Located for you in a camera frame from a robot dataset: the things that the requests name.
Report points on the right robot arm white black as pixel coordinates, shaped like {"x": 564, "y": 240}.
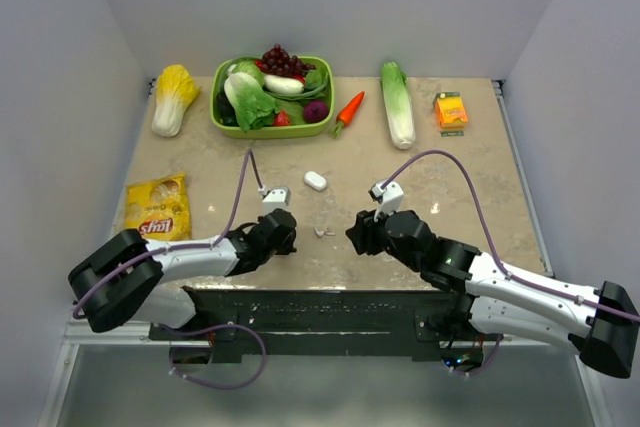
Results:
{"x": 599, "y": 325}

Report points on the white earbud charging case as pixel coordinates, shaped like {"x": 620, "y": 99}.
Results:
{"x": 316, "y": 181}

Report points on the red grape bunch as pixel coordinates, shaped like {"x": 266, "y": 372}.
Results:
{"x": 277, "y": 61}

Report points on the purple onion in basket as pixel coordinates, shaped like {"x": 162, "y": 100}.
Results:
{"x": 315, "y": 111}

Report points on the green white napa cabbage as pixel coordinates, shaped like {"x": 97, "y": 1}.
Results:
{"x": 398, "y": 107}

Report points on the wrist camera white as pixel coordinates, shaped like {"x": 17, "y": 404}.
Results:
{"x": 274, "y": 199}
{"x": 388, "y": 195}

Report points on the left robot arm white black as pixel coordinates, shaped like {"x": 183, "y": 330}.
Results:
{"x": 125, "y": 278}

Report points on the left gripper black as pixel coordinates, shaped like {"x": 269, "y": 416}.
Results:
{"x": 287, "y": 246}

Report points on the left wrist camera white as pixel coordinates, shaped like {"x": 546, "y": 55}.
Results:
{"x": 274, "y": 199}

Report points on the green lettuce in basket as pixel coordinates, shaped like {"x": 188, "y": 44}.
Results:
{"x": 253, "y": 107}

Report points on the white radish in basket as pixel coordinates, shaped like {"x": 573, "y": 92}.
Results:
{"x": 283, "y": 85}

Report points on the red strawberry in basket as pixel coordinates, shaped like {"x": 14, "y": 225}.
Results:
{"x": 281, "y": 119}

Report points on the yellow lays chips bag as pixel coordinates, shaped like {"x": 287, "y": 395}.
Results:
{"x": 159, "y": 209}

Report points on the orange juice carton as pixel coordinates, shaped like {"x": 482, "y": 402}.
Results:
{"x": 450, "y": 113}

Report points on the green plastic basket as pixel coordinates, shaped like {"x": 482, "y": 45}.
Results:
{"x": 284, "y": 132}

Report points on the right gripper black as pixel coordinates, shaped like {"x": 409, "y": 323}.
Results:
{"x": 363, "y": 233}

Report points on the orange toy carrot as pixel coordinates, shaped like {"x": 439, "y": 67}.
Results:
{"x": 346, "y": 115}

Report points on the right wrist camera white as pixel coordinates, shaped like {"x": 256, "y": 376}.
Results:
{"x": 388, "y": 195}

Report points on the yellow napa cabbage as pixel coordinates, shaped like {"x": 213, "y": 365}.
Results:
{"x": 176, "y": 90}

